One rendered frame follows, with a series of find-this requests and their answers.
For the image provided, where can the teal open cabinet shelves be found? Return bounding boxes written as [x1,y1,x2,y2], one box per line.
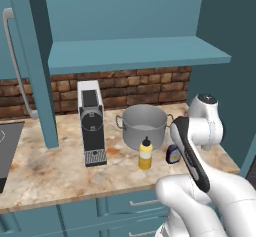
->
[25,0,251,76]

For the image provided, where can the teal cabinet door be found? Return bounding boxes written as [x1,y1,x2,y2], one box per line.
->
[0,0,60,150]

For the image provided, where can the teal tall side cabinet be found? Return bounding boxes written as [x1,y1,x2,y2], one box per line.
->
[186,0,256,179]

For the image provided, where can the grey metal stock pot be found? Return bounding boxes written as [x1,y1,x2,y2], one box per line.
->
[115,104,175,151]

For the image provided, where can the grey coffee machine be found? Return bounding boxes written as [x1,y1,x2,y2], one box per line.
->
[76,79,108,168]

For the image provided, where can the yellow squeeze bottle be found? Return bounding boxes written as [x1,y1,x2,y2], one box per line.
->
[138,136,154,171]

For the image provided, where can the teal drawer front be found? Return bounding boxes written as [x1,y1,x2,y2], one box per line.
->
[96,188,169,218]
[99,215,170,237]

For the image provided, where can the teal base cupboard door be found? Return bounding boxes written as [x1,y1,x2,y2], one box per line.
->
[0,205,65,237]
[56,198,109,237]

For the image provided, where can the black hob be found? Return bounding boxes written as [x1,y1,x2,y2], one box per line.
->
[0,121,26,194]

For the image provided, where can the grey drawer handle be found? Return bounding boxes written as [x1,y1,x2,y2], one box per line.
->
[128,229,158,237]
[129,199,160,207]

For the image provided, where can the grey cabinet door handle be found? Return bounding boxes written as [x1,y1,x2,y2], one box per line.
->
[2,7,39,120]

